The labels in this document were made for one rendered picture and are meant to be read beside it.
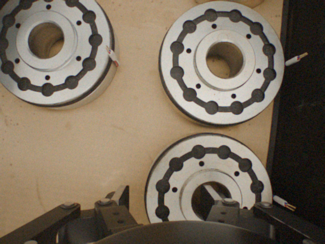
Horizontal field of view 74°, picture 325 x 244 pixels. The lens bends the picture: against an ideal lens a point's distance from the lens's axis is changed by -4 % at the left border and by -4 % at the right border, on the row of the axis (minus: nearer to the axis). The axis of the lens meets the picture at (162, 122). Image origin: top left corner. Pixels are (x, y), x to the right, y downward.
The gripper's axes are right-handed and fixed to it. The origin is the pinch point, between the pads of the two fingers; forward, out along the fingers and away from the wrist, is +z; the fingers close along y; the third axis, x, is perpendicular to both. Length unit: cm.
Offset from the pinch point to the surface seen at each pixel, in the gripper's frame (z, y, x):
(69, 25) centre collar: 1.5, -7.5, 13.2
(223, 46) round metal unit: 2.6, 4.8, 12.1
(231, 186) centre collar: 1.3, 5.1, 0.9
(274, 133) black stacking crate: 5.5, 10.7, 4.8
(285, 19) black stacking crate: 5.5, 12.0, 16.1
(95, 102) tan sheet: 5.1, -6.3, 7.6
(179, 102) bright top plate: 1.9, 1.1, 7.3
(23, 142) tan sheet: 5.1, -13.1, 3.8
